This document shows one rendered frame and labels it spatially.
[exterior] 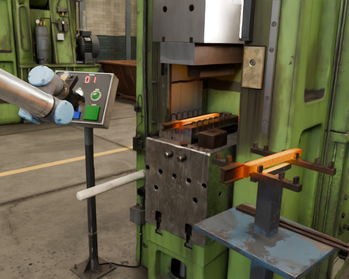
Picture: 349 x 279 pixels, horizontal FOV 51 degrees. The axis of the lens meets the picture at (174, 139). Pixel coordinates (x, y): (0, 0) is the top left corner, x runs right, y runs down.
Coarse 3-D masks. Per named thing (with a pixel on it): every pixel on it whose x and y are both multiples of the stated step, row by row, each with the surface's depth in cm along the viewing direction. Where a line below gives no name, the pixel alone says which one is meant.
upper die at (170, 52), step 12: (168, 48) 166; (180, 48) 162; (192, 48) 158; (204, 48) 162; (216, 48) 169; (228, 48) 177; (240, 48) 185; (168, 60) 168; (180, 60) 163; (192, 60) 159; (204, 60) 164; (216, 60) 171; (228, 60) 179; (240, 60) 187
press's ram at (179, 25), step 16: (160, 0) 164; (176, 0) 159; (192, 0) 153; (208, 0) 150; (224, 0) 159; (240, 0) 160; (160, 16) 166; (176, 16) 160; (192, 16) 155; (208, 16) 152; (224, 16) 161; (240, 16) 171; (160, 32) 168; (176, 32) 162; (192, 32) 156; (208, 32) 154; (224, 32) 163
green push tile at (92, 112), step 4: (88, 108) 187; (92, 108) 186; (96, 108) 186; (88, 112) 186; (92, 112) 185; (96, 112) 185; (84, 116) 186; (88, 116) 185; (92, 116) 185; (96, 116) 184; (92, 120) 185; (96, 120) 184
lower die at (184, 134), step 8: (216, 112) 205; (216, 120) 184; (232, 120) 192; (160, 128) 179; (184, 128) 169; (192, 128) 167; (200, 128) 171; (160, 136) 180; (168, 136) 176; (176, 136) 173; (184, 136) 170; (192, 136) 168
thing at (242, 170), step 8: (280, 152) 124; (288, 152) 124; (256, 160) 115; (264, 160) 115; (272, 160) 116; (280, 160) 120; (224, 168) 103; (232, 168) 104; (240, 168) 108; (248, 168) 107; (256, 168) 112; (224, 176) 103; (232, 176) 106; (240, 176) 108; (248, 176) 108
